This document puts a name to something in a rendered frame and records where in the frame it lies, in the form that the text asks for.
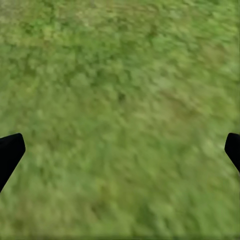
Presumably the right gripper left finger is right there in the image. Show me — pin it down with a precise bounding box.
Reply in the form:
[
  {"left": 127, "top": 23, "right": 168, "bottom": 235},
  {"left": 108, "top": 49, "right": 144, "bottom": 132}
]
[{"left": 0, "top": 133, "right": 26, "bottom": 192}]

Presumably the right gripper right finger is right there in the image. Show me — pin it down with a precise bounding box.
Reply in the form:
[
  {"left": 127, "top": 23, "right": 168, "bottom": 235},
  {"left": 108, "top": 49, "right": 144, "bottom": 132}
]
[{"left": 224, "top": 132, "right": 240, "bottom": 172}]

